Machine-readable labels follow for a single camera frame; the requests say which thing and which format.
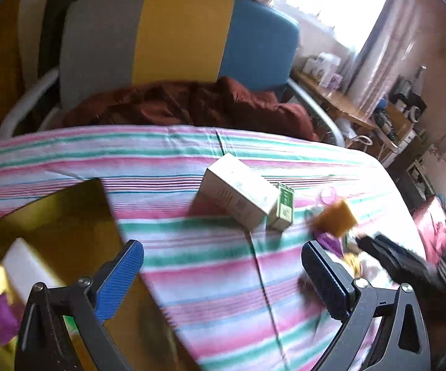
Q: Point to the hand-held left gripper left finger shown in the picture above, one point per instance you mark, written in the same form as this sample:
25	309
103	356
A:
119	280

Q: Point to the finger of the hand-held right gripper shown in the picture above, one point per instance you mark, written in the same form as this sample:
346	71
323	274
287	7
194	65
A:
385	249

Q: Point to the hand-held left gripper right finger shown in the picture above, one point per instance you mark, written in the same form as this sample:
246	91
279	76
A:
328	284

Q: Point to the yellow knitted cloth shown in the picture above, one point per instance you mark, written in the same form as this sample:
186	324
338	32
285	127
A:
337	218

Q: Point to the yellow storage box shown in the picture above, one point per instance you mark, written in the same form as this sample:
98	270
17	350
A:
64	220

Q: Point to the purple snack packet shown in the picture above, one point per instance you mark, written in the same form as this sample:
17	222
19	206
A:
328	243

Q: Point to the pink translucent plastic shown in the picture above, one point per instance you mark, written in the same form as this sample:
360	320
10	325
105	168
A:
327	195

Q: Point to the small green cardboard box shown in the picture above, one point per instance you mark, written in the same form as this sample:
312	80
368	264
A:
283	206

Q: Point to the white block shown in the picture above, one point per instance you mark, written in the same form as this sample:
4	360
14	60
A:
26	266

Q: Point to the small purple packet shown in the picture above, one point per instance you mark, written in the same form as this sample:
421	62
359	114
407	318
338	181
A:
3	317

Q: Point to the striped tablecloth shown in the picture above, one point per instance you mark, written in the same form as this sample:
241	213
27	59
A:
130	154

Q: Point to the white cardboard box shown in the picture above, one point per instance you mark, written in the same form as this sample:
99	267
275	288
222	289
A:
238	191

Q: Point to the wooden desk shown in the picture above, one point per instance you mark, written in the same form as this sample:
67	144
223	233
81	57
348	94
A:
343	104

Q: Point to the black desk appliance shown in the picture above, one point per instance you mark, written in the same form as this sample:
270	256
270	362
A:
410	96

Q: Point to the dark red jacket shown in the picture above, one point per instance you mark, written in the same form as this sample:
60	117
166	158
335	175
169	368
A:
192	104

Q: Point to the white cartons on desk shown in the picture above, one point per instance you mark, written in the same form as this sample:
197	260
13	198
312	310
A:
323	65

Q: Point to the pale curtain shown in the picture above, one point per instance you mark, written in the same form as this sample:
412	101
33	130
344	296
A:
377	54

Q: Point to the grey yellow blue chair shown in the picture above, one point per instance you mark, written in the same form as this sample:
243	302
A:
184	34

